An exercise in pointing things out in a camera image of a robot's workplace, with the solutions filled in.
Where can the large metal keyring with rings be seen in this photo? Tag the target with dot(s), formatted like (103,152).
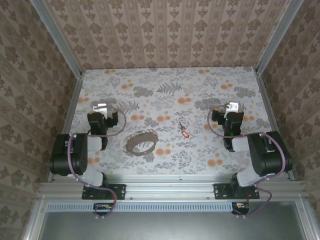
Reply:
(130,146)

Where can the key with red tag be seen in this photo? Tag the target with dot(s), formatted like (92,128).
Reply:
(185,134)

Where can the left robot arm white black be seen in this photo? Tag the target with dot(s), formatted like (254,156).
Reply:
(75,155)

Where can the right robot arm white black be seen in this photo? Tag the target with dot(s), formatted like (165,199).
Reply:
(265,155)

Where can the floral tablecloth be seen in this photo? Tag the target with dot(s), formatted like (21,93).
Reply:
(175,160)

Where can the small black controller board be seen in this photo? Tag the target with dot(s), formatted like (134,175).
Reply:
(241,207)
(105,207)

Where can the grey metal panel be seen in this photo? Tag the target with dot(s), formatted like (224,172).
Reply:
(170,227)

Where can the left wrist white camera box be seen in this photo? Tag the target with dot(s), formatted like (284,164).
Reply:
(100,108)

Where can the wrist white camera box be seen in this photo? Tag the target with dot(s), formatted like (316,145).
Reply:
(232,106)
(100,108)

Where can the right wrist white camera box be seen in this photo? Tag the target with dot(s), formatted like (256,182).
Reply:
(232,106)

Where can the aluminium side rail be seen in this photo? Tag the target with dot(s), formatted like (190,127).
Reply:
(269,107)
(72,107)

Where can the aluminium corner post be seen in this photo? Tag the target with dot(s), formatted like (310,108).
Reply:
(277,35)
(57,40)

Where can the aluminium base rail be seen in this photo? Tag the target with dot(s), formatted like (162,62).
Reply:
(170,187)

